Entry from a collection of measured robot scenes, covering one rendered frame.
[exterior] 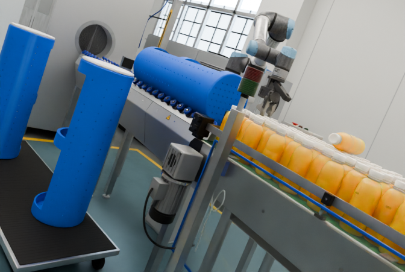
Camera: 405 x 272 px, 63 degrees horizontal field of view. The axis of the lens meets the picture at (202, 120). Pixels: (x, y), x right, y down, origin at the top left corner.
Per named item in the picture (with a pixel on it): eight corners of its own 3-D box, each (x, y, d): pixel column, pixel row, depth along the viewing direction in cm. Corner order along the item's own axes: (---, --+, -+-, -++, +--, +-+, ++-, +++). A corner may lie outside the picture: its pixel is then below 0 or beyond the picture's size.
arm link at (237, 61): (224, 66, 240) (231, 49, 238) (241, 73, 242) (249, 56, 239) (226, 67, 229) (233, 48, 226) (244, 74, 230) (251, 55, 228)
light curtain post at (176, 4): (116, 173, 318) (179, 1, 296) (119, 177, 313) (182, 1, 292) (111, 173, 314) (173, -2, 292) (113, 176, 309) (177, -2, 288)
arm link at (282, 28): (243, 64, 243) (276, 7, 197) (261, 71, 244) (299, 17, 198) (239, 76, 236) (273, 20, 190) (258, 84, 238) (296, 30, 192)
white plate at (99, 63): (121, 67, 196) (120, 69, 196) (75, 52, 177) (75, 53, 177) (143, 78, 176) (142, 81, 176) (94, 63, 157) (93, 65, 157)
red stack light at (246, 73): (251, 80, 116) (255, 70, 116) (263, 85, 112) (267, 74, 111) (238, 75, 112) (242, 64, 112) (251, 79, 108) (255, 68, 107)
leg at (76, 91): (60, 145, 333) (80, 87, 325) (61, 148, 328) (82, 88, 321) (54, 145, 329) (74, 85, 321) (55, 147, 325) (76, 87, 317)
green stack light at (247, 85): (245, 94, 117) (250, 81, 116) (257, 99, 112) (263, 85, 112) (232, 89, 113) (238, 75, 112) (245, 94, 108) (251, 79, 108)
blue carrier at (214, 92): (161, 90, 248) (173, 53, 244) (237, 130, 182) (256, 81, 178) (127, 81, 230) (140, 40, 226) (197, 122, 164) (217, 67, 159)
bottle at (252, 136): (249, 167, 131) (267, 124, 129) (232, 160, 132) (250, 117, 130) (249, 164, 138) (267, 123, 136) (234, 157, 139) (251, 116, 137)
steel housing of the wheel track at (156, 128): (95, 90, 342) (106, 58, 338) (226, 194, 178) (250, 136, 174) (67, 82, 324) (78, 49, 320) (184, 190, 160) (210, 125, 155)
